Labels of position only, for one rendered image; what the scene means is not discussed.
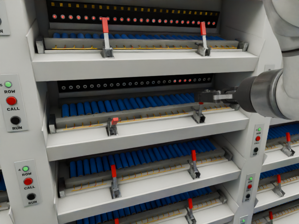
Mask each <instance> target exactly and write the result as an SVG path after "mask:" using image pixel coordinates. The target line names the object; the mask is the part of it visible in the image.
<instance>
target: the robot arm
mask: <svg viewBox="0 0 299 224"><path fill-rule="evenodd" d="M263 5H264V8H265V11H266V15H267V18H268V21H269V23H270V25H271V28H272V31H273V34H274V35H275V37H276V39H277V41H278V44H279V46H280V49H281V53H282V57H283V68H280V69H274V70H269V71H264V72H262V73H260V74H259V75H258V76H252V77H248V78H246V79H244V80H243V81H242V82H241V83H240V85H239V86H238V87H231V88H227V89H223V90H222V91H216V90H214V91H209V89H205V91H203V92H194V101H195V102H203V103H204V102H210V103H216V104H218V103H221V102H223V103H224V104H235V105H238V104H239V105H240V107H241V108H242V109H243V110H244V111H246V112H251V113H258V114H260V115H262V116H264V117H272V118H280V119H286V120H297V121H299V0H263Z"/></svg>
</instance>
